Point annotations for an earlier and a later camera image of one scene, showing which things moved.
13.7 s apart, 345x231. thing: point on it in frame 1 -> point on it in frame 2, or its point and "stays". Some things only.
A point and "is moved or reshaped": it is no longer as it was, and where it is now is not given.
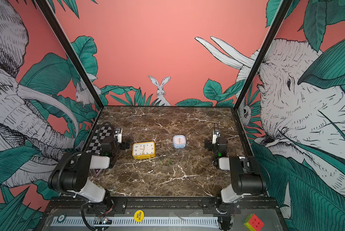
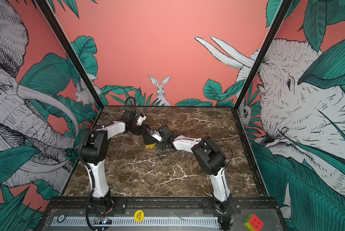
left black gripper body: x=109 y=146 -> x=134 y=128
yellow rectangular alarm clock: x=143 y=150 is moved or reshaped
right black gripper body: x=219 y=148 -> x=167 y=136
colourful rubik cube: x=254 y=223 stays
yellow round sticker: x=139 y=215 stays
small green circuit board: x=106 y=221 stays
